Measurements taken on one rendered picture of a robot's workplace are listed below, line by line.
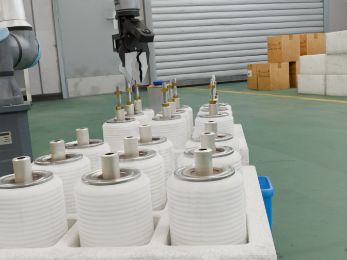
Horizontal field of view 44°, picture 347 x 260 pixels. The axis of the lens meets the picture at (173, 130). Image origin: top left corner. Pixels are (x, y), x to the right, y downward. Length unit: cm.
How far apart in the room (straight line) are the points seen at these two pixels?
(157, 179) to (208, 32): 620
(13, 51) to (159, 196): 86
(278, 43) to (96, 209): 465
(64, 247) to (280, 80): 458
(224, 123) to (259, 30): 619
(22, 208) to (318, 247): 60
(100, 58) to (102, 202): 585
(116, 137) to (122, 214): 56
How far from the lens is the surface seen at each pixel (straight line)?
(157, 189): 65
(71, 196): 67
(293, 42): 511
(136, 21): 132
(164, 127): 104
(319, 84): 413
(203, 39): 675
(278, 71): 500
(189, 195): 50
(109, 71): 635
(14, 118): 133
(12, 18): 149
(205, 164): 52
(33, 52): 149
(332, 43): 397
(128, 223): 53
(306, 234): 100
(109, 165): 54
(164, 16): 655
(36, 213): 56
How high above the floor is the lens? 39
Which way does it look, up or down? 9 degrees down
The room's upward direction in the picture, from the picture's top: 4 degrees counter-clockwise
